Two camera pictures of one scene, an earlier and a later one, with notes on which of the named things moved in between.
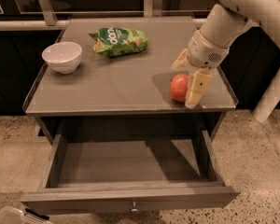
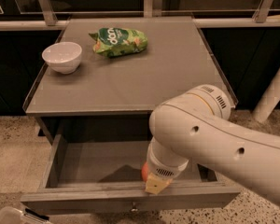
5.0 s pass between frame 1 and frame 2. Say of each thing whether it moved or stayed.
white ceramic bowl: stayed
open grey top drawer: stayed
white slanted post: stayed
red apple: moved
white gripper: moved
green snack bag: stayed
